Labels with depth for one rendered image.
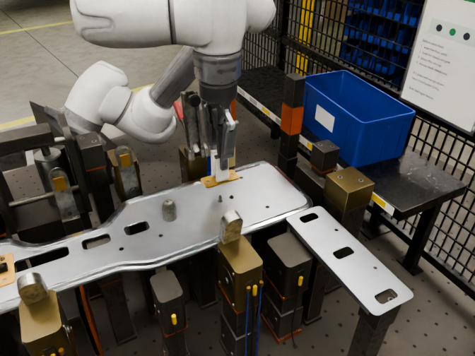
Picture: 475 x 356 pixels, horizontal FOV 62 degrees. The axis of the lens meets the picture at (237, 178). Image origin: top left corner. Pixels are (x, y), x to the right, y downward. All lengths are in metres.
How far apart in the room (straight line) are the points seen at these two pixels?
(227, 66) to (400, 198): 0.51
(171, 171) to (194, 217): 0.69
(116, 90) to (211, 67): 0.84
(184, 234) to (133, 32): 0.42
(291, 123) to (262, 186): 0.22
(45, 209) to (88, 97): 0.57
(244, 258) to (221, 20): 0.42
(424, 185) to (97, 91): 1.10
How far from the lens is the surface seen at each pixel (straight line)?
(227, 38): 0.71
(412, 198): 0.99
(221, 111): 0.77
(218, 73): 0.73
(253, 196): 0.96
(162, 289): 0.79
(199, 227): 0.88
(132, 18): 0.69
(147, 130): 1.55
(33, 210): 1.08
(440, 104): 1.09
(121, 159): 0.96
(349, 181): 0.94
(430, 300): 1.24
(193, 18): 0.69
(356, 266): 0.83
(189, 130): 0.97
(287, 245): 0.87
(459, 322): 1.23
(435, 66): 1.09
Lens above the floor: 1.60
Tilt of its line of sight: 36 degrees down
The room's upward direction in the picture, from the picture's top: 1 degrees clockwise
